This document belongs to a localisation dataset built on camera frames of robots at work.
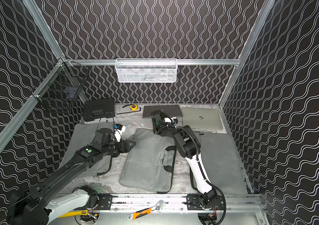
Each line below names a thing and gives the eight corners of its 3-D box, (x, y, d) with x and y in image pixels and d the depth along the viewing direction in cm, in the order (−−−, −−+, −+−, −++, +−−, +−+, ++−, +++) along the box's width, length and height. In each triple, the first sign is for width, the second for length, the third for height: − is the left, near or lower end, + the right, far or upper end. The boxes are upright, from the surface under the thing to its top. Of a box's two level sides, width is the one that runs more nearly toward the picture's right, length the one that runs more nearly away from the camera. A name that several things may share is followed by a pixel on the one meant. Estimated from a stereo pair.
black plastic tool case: (85, 122, 110) (82, 117, 106) (87, 103, 124) (84, 98, 119) (115, 117, 114) (113, 112, 110) (113, 99, 128) (112, 93, 123)
